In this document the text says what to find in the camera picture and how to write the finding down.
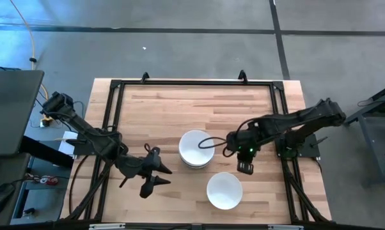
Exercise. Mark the red and white object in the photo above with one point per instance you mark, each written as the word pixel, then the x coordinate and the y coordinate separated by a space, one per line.
pixel 47 180

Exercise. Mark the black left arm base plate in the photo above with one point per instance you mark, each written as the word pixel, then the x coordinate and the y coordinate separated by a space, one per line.
pixel 83 150

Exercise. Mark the black base antenna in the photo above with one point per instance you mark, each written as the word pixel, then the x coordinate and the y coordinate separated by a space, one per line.
pixel 318 142

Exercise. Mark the dark side desk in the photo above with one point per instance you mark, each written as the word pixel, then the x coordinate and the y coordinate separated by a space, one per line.
pixel 7 172

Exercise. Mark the yellow power plug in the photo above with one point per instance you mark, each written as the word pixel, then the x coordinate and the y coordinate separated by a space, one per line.
pixel 47 121

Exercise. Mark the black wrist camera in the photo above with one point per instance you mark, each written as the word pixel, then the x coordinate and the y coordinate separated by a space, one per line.
pixel 153 157
pixel 232 143

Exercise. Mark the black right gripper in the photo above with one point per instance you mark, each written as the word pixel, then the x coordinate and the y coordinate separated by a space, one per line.
pixel 250 145

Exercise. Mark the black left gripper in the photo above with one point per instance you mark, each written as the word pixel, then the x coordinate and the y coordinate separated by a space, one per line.
pixel 133 166

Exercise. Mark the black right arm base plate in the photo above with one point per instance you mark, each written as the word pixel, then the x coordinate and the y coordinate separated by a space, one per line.
pixel 307 148

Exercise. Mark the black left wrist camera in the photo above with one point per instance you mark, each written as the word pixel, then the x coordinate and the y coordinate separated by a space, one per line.
pixel 153 157

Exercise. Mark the small black plug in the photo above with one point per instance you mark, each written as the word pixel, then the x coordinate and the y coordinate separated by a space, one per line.
pixel 29 211

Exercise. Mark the black aluminium table frame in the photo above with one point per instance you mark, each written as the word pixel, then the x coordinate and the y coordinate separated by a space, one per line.
pixel 195 82

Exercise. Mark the dark metal cart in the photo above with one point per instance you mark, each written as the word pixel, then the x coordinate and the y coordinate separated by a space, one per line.
pixel 371 134

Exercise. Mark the black computer mouse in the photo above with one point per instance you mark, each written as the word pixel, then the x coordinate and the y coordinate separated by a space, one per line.
pixel 0 198

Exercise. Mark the black frame foot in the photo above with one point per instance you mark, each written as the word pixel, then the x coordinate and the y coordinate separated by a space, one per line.
pixel 242 76
pixel 144 77

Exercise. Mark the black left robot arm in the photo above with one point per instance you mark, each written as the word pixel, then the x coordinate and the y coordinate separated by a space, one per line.
pixel 80 126

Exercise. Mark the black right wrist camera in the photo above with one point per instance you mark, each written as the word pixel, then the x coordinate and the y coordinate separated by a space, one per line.
pixel 232 143

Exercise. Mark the black shelf beam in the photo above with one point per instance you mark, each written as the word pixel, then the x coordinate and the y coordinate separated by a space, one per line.
pixel 45 151

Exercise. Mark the grey desk panel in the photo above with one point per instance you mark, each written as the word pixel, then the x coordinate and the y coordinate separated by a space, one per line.
pixel 13 108

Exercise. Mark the white paper sheet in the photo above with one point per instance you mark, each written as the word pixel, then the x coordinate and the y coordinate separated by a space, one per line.
pixel 67 145

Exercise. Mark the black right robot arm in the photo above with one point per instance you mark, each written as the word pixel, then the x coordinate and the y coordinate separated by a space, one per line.
pixel 307 116

